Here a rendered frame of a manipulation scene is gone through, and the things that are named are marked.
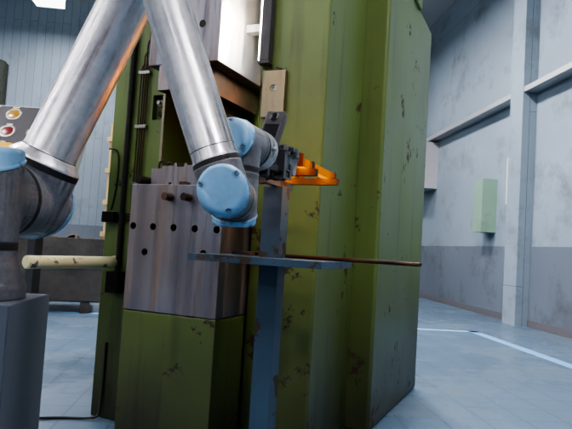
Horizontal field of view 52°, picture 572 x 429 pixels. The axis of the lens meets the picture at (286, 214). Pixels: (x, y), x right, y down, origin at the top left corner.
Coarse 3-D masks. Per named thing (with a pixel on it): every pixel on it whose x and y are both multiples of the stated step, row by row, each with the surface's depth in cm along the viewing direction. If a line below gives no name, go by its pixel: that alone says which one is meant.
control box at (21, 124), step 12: (0, 108) 224; (12, 108) 224; (24, 108) 224; (36, 108) 225; (0, 120) 220; (12, 120) 221; (24, 120) 221; (0, 132) 217; (12, 132) 217; (24, 132) 218
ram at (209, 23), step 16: (192, 0) 213; (208, 0) 210; (224, 0) 209; (240, 0) 220; (256, 0) 232; (208, 16) 210; (224, 16) 210; (240, 16) 220; (256, 16) 233; (208, 32) 209; (224, 32) 210; (240, 32) 221; (256, 32) 224; (208, 48) 209; (224, 48) 210; (240, 48) 221; (256, 48) 234; (160, 64) 216; (224, 64) 211; (240, 64) 222; (256, 64) 234; (240, 80) 230; (256, 80) 235
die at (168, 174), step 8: (168, 168) 212; (176, 168) 210; (184, 168) 209; (152, 176) 214; (160, 176) 213; (168, 176) 211; (176, 176) 210; (184, 176) 208; (192, 176) 207; (160, 184) 212; (168, 184) 211; (176, 184) 210; (192, 184) 207
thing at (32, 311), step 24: (0, 312) 94; (24, 312) 102; (0, 336) 94; (24, 336) 102; (0, 360) 93; (24, 360) 103; (0, 384) 93; (24, 384) 104; (0, 408) 93; (24, 408) 105
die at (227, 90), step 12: (216, 72) 216; (168, 84) 214; (216, 84) 216; (228, 84) 224; (240, 84) 233; (228, 96) 224; (240, 96) 233; (252, 96) 242; (240, 108) 237; (252, 108) 243
